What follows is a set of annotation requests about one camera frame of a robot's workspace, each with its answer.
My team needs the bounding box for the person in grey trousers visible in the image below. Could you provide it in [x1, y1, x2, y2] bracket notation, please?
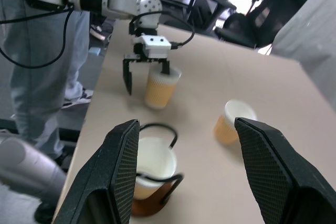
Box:
[0, 0, 91, 159]

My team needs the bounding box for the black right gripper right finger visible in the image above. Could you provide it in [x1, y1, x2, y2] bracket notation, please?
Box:
[234, 117, 336, 224]

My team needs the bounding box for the person in dark trousers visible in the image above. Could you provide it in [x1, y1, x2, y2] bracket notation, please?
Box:
[89, 0, 127, 41]

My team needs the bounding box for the black office chair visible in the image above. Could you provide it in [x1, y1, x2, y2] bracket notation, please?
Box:
[214, 0, 329, 49]

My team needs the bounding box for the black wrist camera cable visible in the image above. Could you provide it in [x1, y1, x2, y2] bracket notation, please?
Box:
[129, 10, 196, 49]

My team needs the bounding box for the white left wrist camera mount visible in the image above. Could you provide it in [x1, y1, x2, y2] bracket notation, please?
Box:
[131, 34, 171, 60]

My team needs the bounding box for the silver robot body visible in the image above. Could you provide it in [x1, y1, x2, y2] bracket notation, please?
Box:
[0, 138, 67, 204]

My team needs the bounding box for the black and white sneaker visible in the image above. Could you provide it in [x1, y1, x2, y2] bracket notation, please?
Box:
[61, 88, 95, 110]

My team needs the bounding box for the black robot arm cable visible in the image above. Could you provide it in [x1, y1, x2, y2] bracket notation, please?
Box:
[0, 5, 76, 69]

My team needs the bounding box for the white cup in wire holder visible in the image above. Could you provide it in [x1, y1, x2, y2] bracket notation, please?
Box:
[130, 136, 179, 218]

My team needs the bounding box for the orange ribbed paper cup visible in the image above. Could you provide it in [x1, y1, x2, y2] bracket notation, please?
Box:
[143, 66, 183, 110]
[213, 99, 258, 145]

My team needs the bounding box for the black wire cup holder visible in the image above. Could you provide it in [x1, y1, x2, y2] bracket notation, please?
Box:
[135, 122, 184, 207]

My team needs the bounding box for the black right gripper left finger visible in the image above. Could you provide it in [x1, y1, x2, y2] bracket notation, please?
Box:
[53, 119, 140, 224]

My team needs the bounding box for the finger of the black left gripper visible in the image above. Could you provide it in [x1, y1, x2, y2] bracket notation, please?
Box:
[122, 60, 134, 96]
[160, 61, 171, 76]

